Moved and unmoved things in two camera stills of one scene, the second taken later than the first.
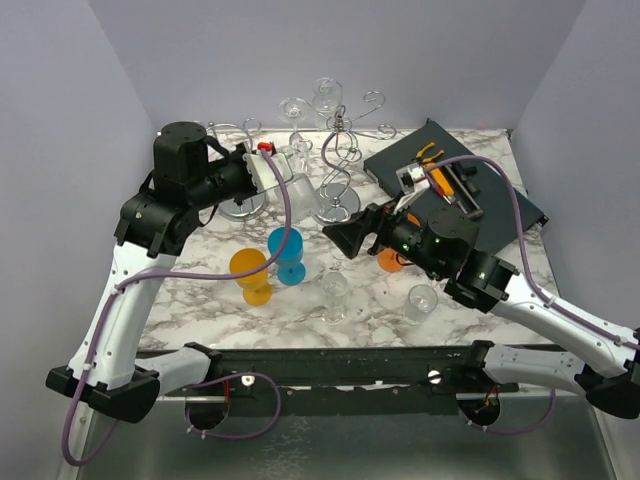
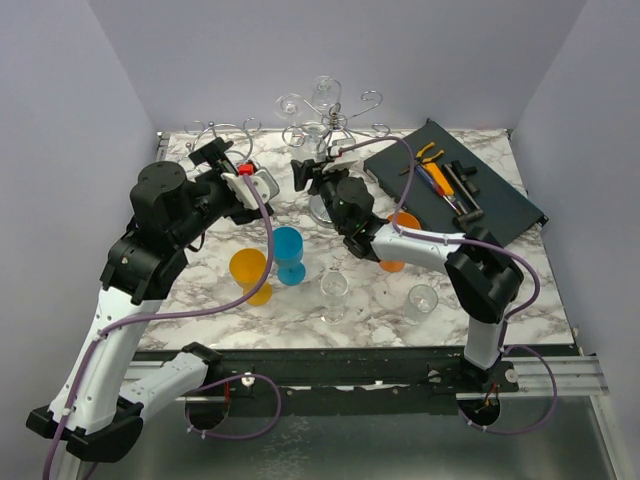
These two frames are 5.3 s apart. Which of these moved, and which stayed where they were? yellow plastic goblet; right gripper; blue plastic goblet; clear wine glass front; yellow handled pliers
Moved: right gripper
Stayed: clear wine glass front; yellow handled pliers; yellow plastic goblet; blue plastic goblet
